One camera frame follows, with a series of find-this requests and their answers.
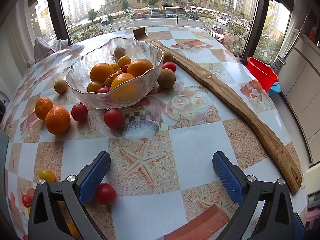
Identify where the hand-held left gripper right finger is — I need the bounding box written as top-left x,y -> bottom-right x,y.
212,151 -> 297,240

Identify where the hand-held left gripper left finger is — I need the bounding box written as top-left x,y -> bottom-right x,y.
28,151 -> 111,240

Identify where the orange mandarin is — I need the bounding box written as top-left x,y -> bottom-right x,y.
35,97 -> 54,121
45,106 -> 71,136

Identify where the pink object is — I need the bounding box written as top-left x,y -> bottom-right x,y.
305,200 -> 320,230

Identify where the blue plastic basin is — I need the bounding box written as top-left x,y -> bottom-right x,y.
269,82 -> 281,97

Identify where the large orange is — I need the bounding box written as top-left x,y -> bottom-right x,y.
110,73 -> 137,92
127,59 -> 154,77
90,63 -> 115,83

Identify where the dried physalis husk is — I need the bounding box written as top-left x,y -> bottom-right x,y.
104,69 -> 123,87

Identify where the red plastic basin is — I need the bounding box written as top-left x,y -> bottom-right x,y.
247,57 -> 279,92

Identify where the beige cabinet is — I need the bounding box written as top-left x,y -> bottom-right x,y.
277,37 -> 320,165

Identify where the grey ribbed metal object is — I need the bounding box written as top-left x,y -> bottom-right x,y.
271,56 -> 287,74

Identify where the clear glass bowl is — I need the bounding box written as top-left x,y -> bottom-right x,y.
64,37 -> 164,110

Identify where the white cloth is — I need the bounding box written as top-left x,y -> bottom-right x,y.
33,37 -> 69,63

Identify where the white car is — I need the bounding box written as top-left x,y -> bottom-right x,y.
211,25 -> 225,43

